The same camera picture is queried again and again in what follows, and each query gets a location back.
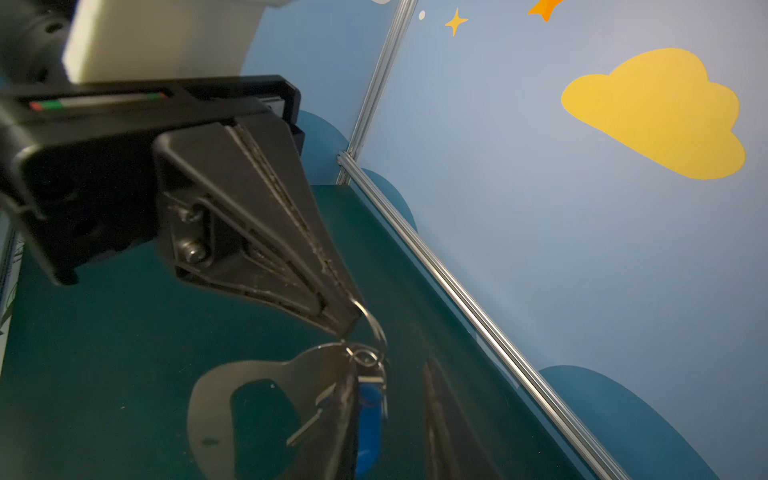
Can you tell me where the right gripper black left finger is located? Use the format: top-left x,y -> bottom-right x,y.
318,371 -> 360,479

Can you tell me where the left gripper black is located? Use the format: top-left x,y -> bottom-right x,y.
1,75 -> 354,336

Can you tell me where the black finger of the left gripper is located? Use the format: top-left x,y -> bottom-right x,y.
232,114 -> 362,327

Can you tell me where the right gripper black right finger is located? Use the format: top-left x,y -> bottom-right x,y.
423,359 -> 503,480

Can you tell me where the blue tag key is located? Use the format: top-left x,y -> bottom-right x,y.
355,383 -> 385,479

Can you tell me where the silver perforated metal key plate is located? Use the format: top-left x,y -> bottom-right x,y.
187,304 -> 387,479

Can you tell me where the back horizontal aluminium frame bar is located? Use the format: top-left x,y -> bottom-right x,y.
338,152 -> 629,479

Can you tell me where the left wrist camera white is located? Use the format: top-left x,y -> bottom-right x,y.
62,0 -> 289,84

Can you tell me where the left diagonal aluminium frame post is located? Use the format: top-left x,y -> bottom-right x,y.
339,0 -> 418,162

